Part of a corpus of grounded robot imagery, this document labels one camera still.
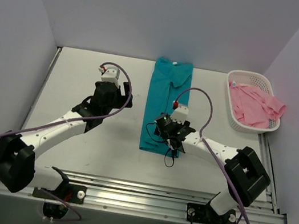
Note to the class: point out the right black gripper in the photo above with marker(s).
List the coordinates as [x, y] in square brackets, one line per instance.
[175, 141]

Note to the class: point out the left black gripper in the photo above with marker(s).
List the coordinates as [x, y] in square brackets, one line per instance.
[125, 96]

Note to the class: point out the teal t-shirt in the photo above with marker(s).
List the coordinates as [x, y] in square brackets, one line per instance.
[168, 82]

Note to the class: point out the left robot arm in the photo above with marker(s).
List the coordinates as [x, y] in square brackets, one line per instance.
[18, 152]

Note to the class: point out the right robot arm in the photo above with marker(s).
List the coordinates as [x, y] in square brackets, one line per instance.
[244, 173]

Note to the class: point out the pink t-shirt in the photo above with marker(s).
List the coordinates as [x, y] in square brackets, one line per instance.
[254, 107]

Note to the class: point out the white perforated plastic basket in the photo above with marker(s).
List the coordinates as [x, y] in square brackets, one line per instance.
[254, 79]

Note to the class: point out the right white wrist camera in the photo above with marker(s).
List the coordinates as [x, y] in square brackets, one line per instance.
[180, 113]

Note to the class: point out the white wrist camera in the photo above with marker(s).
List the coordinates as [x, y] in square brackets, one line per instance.
[180, 113]
[110, 74]

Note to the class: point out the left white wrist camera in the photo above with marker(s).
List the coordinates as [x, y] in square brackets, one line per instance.
[110, 74]

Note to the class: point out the aluminium rail frame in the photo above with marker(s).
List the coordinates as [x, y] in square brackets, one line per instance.
[121, 178]

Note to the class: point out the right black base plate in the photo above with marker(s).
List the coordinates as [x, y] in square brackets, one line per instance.
[204, 214]

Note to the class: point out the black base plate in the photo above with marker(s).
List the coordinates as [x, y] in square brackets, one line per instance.
[204, 214]
[77, 193]

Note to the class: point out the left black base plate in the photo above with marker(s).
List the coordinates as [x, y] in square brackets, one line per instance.
[77, 193]

